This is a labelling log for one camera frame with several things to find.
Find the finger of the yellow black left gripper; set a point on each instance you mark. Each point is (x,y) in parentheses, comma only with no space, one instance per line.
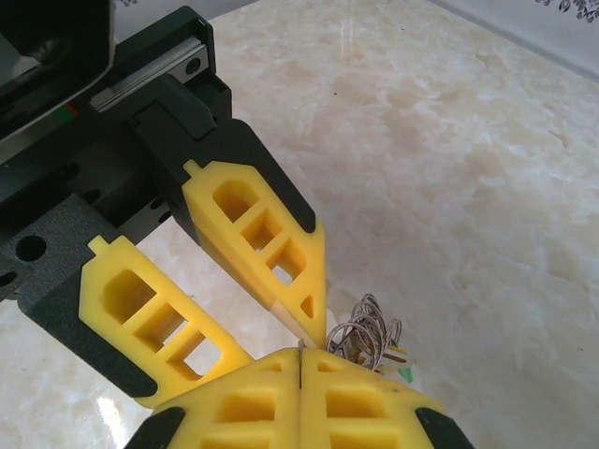
(313,262)
(91,290)

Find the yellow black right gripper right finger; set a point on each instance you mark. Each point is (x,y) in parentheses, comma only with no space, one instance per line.
(318,383)

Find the green key tag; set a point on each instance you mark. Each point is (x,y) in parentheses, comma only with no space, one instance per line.
(407,374)

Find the large metal keyring disc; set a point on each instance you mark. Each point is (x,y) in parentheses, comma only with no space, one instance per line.
(355,343)

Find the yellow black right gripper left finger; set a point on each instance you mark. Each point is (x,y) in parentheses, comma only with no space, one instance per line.
(285,374)

